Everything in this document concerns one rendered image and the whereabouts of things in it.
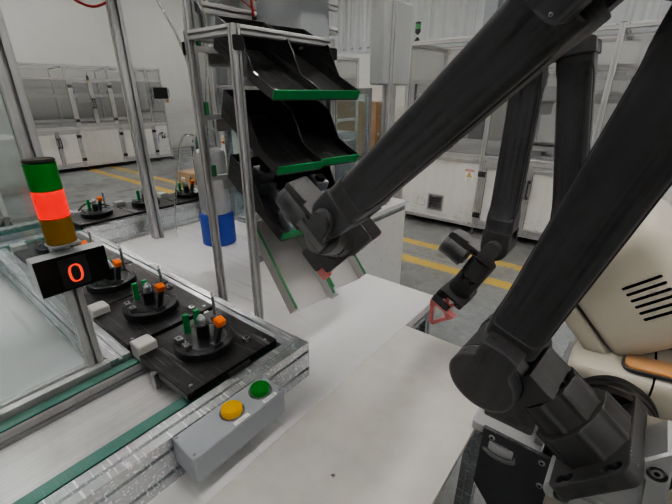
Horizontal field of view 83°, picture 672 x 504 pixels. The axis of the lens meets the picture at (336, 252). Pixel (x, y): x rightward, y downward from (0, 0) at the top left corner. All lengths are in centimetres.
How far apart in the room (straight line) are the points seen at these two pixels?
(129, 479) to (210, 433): 14
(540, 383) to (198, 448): 55
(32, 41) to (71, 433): 1105
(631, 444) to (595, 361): 12
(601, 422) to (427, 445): 47
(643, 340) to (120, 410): 90
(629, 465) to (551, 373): 9
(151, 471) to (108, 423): 17
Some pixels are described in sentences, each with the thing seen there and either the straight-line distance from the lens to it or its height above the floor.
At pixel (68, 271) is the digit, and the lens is 89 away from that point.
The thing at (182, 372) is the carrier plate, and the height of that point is 97.
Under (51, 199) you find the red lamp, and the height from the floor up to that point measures 135.
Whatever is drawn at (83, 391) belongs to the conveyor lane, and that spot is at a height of 94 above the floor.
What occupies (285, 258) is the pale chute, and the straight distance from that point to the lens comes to 107.
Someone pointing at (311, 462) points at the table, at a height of 86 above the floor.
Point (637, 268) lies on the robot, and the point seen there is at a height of 134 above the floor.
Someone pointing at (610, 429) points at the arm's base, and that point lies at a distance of 48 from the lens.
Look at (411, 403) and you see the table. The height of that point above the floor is 86.
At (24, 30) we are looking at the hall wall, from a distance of 1170.
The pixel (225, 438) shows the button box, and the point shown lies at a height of 95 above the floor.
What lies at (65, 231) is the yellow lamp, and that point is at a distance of 87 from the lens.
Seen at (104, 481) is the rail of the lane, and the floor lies 96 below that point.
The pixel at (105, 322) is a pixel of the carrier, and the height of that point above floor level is 97.
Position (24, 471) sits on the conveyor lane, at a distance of 93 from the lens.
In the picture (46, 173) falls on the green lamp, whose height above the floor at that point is 139.
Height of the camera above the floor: 152
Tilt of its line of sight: 23 degrees down
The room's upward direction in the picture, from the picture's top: straight up
